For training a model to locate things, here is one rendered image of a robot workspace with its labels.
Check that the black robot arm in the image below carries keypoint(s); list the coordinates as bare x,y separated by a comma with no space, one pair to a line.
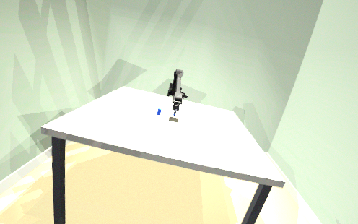
174,89

